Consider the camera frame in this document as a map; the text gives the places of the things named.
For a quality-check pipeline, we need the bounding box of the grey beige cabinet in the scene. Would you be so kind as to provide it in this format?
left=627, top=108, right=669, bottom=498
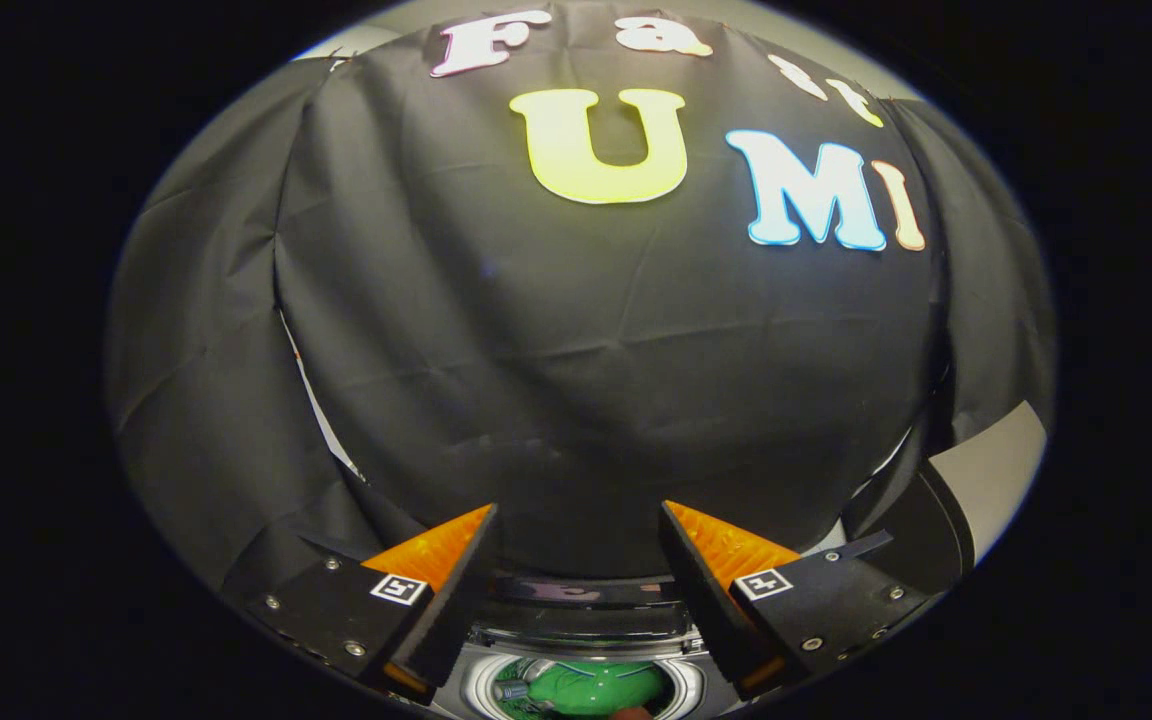
left=841, top=400, right=1049, bottom=601

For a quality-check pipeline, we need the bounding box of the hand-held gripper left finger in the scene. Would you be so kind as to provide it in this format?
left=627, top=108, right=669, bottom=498
left=221, top=503, right=499, bottom=701

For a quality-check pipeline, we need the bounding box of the green polo shirt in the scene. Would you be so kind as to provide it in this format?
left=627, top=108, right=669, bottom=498
left=526, top=660, right=672, bottom=719

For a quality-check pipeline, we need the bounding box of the grey washing machine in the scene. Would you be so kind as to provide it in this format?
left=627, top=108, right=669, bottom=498
left=431, top=570, right=737, bottom=720

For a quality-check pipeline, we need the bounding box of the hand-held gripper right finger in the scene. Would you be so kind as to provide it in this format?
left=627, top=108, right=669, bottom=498
left=658, top=500, right=937, bottom=701

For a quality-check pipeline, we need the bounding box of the black backdrop cloth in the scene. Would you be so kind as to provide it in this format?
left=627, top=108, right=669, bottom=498
left=104, top=3, right=1057, bottom=591

